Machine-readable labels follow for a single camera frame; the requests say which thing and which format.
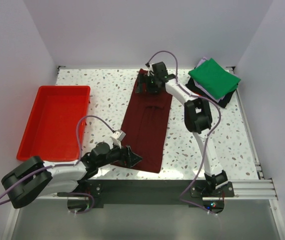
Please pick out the lilac folded t shirt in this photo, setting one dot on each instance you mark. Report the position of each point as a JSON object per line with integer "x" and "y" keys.
{"x": 205, "y": 87}

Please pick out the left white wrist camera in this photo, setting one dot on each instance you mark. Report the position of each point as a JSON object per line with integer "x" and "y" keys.
{"x": 117, "y": 137}

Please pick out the red plastic bin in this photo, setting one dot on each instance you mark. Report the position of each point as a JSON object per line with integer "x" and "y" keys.
{"x": 55, "y": 126}

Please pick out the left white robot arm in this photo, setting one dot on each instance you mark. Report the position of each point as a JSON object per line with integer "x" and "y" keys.
{"x": 35, "y": 177}

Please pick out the black folded t shirt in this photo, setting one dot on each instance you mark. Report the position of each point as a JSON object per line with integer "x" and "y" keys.
{"x": 210, "y": 80}

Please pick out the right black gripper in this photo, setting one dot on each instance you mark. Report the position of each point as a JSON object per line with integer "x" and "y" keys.
{"x": 144, "y": 83}

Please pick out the dark red t shirt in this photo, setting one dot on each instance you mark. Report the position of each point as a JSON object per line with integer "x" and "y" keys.
{"x": 145, "y": 125}

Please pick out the green folded t shirt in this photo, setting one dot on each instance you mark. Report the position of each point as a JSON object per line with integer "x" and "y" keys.
{"x": 213, "y": 77}

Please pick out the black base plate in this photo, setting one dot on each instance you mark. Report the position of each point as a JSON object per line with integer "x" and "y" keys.
{"x": 145, "y": 192}

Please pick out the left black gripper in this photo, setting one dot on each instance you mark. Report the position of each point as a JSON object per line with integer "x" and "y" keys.
{"x": 127, "y": 157}

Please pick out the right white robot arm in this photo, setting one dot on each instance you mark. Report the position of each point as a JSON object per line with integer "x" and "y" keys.
{"x": 197, "y": 118}

